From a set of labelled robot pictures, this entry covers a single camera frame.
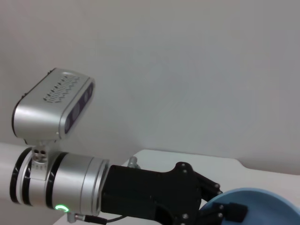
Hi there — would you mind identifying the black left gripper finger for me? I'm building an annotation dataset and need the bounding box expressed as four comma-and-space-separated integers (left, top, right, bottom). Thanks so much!
199, 202, 248, 225
195, 172, 223, 202

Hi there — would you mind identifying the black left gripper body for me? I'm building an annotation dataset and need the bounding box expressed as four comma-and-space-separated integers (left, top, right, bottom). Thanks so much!
100, 161, 203, 225

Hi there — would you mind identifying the blue bowl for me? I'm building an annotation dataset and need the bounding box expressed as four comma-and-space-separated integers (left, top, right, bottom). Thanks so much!
199, 187, 300, 225

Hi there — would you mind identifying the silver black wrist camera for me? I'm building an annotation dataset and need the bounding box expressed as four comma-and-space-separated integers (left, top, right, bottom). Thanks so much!
11, 67, 96, 145

